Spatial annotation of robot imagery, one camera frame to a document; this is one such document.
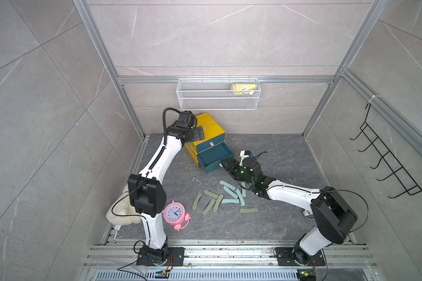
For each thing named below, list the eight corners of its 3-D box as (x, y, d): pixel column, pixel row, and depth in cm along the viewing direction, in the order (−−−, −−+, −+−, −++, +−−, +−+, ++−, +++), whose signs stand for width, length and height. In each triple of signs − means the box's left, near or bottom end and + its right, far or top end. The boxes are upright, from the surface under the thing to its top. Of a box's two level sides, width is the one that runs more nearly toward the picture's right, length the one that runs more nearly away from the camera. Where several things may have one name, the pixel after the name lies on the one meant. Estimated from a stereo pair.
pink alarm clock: (160, 217, 87) (158, 214, 84) (174, 200, 92) (173, 197, 90) (180, 233, 82) (179, 231, 79) (194, 214, 87) (193, 212, 85)
